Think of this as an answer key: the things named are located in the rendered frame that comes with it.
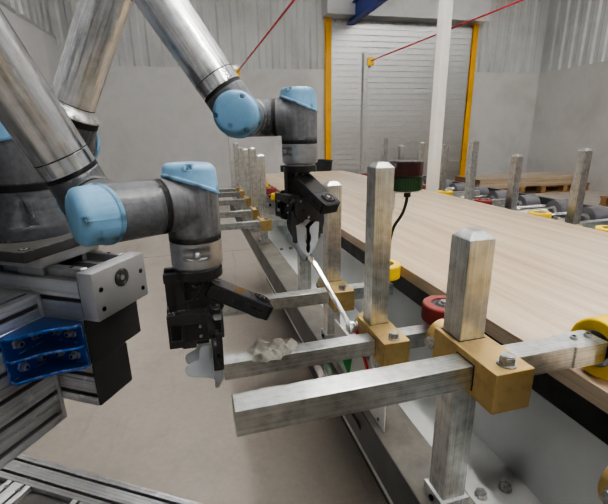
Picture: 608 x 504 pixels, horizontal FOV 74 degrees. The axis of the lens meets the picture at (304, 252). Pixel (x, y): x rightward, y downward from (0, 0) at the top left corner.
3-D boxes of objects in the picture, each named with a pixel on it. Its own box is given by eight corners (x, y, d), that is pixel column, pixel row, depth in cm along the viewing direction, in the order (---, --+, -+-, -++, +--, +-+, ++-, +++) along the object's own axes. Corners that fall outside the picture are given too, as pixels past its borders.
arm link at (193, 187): (145, 163, 56) (200, 160, 61) (154, 239, 59) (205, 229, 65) (170, 166, 50) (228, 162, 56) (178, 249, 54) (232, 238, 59)
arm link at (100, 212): (63, 239, 54) (143, 226, 61) (87, 256, 46) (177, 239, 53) (52, 180, 52) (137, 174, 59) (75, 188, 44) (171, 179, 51)
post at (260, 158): (261, 254, 197) (257, 154, 183) (260, 252, 200) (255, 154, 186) (268, 254, 198) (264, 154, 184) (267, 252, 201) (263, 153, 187)
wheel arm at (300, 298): (214, 322, 89) (213, 304, 87) (213, 315, 92) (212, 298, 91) (393, 298, 100) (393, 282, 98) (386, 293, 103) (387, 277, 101)
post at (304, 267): (299, 303, 126) (296, 157, 113) (295, 297, 131) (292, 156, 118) (313, 301, 127) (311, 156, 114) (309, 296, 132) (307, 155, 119)
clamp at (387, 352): (383, 370, 69) (384, 344, 68) (353, 334, 82) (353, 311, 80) (412, 365, 71) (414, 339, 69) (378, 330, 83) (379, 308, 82)
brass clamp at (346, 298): (332, 313, 92) (332, 293, 91) (314, 292, 105) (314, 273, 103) (356, 310, 94) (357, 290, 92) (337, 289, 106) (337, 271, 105)
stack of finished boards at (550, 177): (582, 183, 802) (584, 174, 797) (478, 189, 744) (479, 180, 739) (551, 179, 872) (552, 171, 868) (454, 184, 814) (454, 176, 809)
